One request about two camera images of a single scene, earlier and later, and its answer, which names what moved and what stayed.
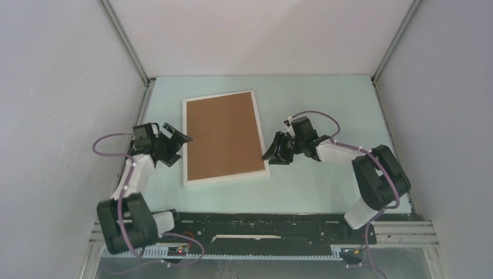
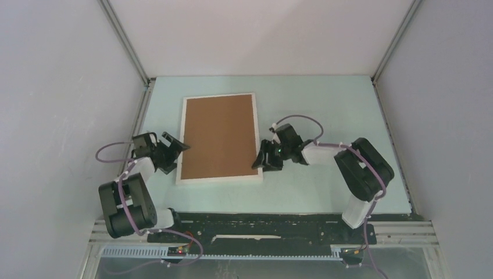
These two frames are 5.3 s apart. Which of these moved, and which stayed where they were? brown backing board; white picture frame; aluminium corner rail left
Moved: white picture frame
Stayed: aluminium corner rail left; brown backing board
